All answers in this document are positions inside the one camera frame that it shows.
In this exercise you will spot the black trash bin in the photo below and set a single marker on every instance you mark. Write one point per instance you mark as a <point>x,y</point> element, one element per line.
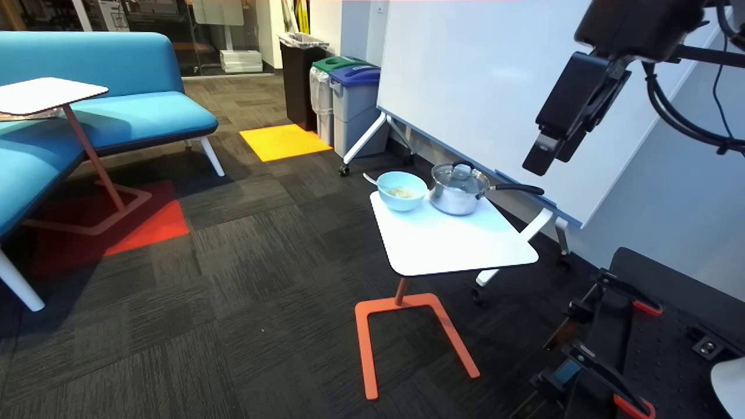
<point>300,84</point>

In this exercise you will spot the light blue bowl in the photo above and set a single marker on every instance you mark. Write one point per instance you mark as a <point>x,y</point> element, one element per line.
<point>392,203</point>

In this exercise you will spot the white side table red frame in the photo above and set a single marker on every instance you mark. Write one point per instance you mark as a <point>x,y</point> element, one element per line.
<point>48,93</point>

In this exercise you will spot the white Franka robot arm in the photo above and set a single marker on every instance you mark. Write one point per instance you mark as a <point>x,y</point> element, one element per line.
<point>734,386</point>

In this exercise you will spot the yellowish food in bowl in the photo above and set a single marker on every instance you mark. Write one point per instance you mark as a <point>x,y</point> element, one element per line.
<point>401,192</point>

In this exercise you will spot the blue sofa white legs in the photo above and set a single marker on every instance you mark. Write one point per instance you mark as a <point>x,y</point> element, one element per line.
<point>140,118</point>
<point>32,177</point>

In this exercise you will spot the white table orange base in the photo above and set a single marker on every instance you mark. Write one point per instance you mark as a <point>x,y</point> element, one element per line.
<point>370,350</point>

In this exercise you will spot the glass pot lid black knob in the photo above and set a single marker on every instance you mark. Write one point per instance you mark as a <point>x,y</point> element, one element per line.
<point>458,177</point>

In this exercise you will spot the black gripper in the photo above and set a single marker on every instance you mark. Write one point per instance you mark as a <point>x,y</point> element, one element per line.
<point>578,101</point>

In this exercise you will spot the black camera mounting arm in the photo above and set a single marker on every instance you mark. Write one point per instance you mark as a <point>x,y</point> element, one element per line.
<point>713,54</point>

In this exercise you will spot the white storage box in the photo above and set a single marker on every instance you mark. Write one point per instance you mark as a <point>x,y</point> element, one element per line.
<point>242,61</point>

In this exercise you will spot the black power outlet box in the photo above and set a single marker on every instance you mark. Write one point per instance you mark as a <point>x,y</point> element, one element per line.
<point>706,345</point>

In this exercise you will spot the silver metal fork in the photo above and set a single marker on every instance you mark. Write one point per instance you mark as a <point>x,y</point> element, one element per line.
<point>371,179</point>

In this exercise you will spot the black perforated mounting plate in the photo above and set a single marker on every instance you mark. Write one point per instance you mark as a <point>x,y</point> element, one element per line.
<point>676,310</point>

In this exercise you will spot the grey bin blue lid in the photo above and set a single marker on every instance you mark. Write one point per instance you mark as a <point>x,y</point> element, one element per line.
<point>357,108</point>

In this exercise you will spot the grey bin green lid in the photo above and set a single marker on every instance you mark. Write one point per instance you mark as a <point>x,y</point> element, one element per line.
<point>321,101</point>

